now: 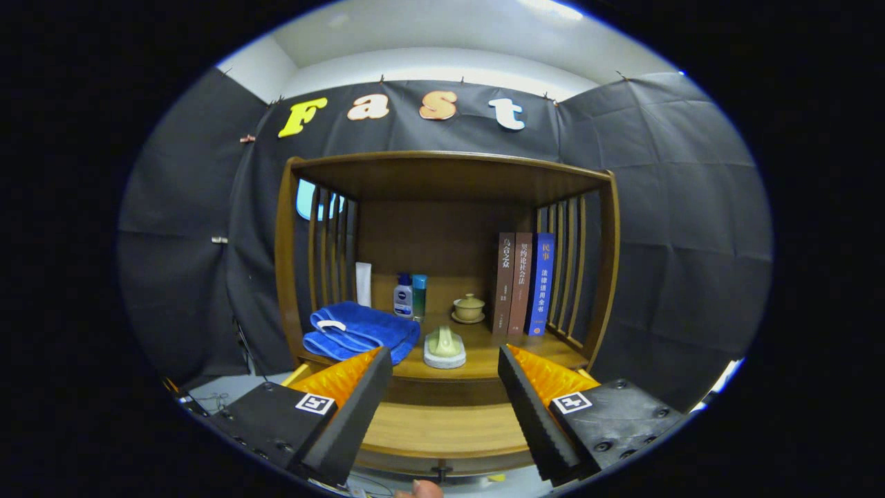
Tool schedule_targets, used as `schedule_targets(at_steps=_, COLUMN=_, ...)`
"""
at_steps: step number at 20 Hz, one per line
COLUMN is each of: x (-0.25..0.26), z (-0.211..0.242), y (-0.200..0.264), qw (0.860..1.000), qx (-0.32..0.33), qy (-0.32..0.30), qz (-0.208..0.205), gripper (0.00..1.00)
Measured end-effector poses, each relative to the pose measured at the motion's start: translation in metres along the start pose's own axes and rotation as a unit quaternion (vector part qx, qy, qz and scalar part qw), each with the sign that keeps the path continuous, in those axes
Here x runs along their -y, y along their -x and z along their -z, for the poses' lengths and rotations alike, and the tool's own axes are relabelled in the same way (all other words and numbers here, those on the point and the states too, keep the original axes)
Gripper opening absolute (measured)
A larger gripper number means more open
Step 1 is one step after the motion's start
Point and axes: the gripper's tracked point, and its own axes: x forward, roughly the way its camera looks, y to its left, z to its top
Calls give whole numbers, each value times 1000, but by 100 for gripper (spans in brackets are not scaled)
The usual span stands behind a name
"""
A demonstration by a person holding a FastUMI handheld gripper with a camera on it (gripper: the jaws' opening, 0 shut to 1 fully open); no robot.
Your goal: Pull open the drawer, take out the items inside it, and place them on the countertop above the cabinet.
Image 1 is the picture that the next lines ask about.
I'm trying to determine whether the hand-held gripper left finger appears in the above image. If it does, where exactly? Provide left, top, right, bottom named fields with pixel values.
left=207, top=346, right=393, bottom=487

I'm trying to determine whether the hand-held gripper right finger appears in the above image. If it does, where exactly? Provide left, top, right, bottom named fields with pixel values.
left=498, top=344, right=692, bottom=485

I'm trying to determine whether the wooden drawer with black knob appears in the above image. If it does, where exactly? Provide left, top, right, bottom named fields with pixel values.
left=280, top=363, right=602, bottom=481

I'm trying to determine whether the wooden countertop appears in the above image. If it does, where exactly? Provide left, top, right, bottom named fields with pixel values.
left=297, top=315, right=588, bottom=381

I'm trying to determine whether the wooden cabinet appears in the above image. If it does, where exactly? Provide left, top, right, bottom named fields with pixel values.
left=274, top=151, right=621, bottom=478

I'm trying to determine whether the folded blue towel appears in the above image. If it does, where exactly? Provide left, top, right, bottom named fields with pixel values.
left=302, top=301, right=421, bottom=366

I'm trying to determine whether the white bottle with blue cap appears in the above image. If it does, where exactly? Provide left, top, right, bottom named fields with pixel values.
left=393, top=273, right=414, bottom=319

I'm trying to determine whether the beige lidded teacup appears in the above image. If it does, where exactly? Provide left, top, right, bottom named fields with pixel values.
left=451, top=293, right=486, bottom=324

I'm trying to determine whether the blue book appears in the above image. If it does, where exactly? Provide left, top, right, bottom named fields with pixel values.
left=524, top=232, right=556, bottom=337

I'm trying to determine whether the reddish brown book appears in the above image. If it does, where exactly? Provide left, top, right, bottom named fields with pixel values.
left=507, top=232, right=534, bottom=337

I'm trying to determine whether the dark brown book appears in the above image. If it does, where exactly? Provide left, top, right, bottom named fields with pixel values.
left=492, top=232, right=516, bottom=336

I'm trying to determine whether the black device with orange parts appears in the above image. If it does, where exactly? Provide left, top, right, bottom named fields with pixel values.
left=163, top=377, right=212, bottom=418

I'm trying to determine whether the white object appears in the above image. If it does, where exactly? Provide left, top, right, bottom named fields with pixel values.
left=705, top=358, right=746, bottom=405

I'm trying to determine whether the black backdrop cloth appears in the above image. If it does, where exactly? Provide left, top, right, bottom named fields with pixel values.
left=118, top=66, right=772, bottom=412

